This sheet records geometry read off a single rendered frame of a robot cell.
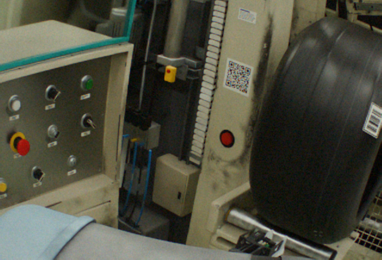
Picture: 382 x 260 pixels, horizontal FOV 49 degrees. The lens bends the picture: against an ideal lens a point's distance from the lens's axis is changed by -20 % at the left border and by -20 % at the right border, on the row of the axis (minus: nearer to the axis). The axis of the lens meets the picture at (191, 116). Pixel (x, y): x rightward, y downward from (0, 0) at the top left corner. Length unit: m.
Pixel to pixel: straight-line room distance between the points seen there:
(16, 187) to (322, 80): 0.74
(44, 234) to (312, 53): 0.83
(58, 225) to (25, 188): 0.96
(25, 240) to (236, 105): 1.06
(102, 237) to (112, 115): 1.06
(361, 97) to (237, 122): 0.44
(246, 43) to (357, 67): 0.36
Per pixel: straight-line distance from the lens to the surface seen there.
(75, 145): 1.22
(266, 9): 1.14
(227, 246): 1.26
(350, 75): 0.93
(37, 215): 0.21
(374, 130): 0.90
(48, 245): 0.19
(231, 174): 1.28
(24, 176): 1.14
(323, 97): 0.92
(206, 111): 1.29
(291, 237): 1.16
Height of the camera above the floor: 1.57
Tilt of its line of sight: 22 degrees down
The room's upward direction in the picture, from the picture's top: 9 degrees clockwise
